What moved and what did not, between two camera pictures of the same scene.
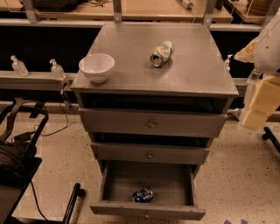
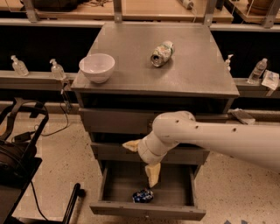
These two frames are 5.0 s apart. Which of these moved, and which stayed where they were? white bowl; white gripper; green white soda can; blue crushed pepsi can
Moved: white gripper
Stayed: white bowl; green white soda can; blue crushed pepsi can
